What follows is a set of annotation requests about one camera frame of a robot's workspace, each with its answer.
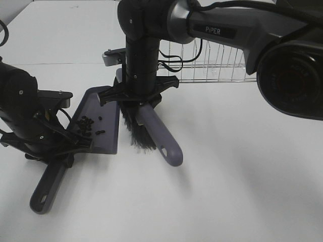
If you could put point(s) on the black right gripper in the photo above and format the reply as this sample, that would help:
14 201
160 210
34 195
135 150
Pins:
134 90

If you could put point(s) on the pile of coffee beans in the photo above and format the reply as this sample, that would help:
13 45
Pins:
84 127

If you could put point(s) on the purple plastic dustpan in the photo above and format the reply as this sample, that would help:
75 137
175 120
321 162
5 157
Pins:
104 135

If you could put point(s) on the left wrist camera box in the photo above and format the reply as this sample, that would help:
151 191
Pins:
54 99

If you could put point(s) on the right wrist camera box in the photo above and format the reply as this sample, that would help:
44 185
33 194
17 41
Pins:
114 57

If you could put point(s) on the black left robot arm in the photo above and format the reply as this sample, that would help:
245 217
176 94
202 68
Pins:
31 114

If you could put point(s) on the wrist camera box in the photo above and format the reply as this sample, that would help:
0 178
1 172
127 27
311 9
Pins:
54 99
114 57

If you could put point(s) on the chrome wire rack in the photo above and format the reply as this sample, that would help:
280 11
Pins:
217 63

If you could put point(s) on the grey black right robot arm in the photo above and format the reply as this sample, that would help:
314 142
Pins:
281 42

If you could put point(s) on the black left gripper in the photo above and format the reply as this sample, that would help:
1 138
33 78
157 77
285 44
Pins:
55 143

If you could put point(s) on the purple brush black bristles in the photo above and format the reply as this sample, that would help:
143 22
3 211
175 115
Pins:
148 132

